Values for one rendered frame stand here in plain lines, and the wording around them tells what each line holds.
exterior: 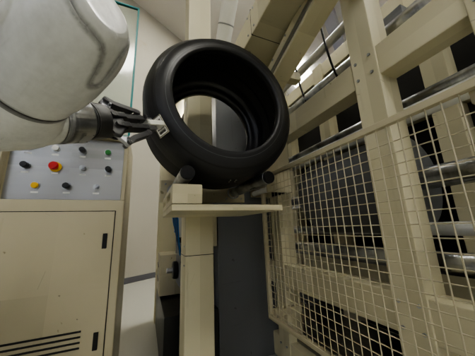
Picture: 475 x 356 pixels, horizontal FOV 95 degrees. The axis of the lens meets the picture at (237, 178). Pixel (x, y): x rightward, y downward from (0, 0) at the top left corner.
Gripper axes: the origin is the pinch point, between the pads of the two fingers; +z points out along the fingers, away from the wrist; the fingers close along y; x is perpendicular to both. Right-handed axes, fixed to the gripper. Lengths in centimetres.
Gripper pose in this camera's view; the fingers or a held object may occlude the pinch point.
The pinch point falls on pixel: (153, 125)
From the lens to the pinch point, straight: 68.5
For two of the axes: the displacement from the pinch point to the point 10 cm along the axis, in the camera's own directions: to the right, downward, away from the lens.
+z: 3.3, -1.8, 9.3
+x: 8.1, -4.6, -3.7
